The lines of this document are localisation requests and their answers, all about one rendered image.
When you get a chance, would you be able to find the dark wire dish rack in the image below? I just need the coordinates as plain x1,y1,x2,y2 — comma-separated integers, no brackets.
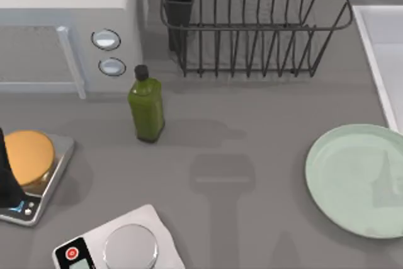
159,0,353,79

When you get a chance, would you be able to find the microwave door handle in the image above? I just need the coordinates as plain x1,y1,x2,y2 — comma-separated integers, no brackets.
55,26,87,100

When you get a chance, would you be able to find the green bottle with black cap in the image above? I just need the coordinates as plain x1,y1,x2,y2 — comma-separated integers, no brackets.
127,64,166,144

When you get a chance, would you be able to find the pale microwave oven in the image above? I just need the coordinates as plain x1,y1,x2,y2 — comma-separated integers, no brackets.
0,0,150,100

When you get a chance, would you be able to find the kitchen scale with round pan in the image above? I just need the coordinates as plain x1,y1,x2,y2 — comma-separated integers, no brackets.
52,203,186,269

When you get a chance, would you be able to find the orange round bread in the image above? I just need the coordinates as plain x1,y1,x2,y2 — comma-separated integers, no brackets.
3,130,57,187

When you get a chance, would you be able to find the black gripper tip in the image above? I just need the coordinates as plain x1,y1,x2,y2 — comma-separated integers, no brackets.
0,127,25,209

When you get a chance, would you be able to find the small microwave knob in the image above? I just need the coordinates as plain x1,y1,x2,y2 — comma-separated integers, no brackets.
98,57,127,77

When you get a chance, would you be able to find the silver kitchen scale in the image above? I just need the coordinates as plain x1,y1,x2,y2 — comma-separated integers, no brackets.
0,134,76,227

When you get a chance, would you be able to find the large microwave knob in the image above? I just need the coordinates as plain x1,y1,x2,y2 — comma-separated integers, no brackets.
91,28,122,52

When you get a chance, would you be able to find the pale green plate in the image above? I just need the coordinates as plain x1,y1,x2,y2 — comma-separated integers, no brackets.
305,123,403,239

